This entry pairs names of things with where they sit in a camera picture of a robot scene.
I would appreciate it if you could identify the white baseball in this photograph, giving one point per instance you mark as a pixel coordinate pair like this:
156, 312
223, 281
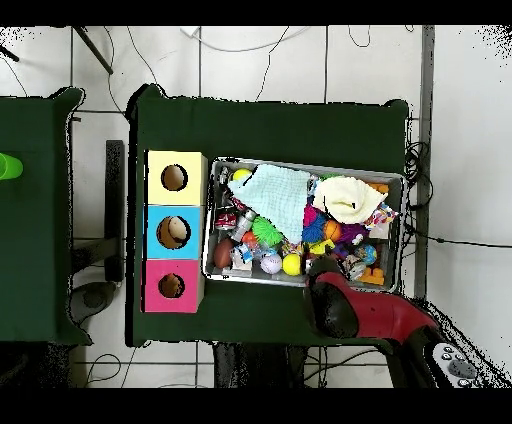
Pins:
271, 264

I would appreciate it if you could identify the dark green table cloth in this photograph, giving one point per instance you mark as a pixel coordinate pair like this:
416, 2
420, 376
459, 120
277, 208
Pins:
280, 128
40, 200

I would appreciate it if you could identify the mint green cloth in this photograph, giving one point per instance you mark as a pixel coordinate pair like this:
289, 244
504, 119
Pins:
272, 192

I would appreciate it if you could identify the green cup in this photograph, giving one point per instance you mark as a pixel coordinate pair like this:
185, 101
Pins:
8, 166

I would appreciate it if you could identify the orange toy basketball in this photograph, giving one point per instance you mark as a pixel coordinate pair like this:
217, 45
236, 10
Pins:
333, 231

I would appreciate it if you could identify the green spiky ball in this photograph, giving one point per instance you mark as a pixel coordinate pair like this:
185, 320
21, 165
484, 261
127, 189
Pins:
266, 232

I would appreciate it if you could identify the brown toy football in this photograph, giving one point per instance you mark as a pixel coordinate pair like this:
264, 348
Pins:
222, 254

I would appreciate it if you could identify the cream knitted cloth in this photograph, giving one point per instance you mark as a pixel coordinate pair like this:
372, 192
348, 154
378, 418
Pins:
348, 196

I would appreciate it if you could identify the red soda can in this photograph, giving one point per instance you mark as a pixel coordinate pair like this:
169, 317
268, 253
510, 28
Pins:
226, 220

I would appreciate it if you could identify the yellow rectangular block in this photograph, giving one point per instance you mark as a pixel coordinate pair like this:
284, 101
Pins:
320, 246

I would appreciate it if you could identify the black tripod leg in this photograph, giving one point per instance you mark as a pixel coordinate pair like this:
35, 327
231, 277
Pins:
92, 50

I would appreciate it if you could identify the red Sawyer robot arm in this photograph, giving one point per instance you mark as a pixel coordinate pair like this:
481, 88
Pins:
384, 316

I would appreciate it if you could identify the purple spiky ball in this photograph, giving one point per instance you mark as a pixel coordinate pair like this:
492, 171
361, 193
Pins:
353, 234

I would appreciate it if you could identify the clear mesh bin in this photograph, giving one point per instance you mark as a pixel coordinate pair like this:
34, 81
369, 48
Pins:
210, 276

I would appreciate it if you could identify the yellow ball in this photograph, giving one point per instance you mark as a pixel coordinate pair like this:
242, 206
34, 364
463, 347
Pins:
292, 265

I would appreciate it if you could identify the wooden box with three holes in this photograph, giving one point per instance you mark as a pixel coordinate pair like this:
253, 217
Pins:
192, 232

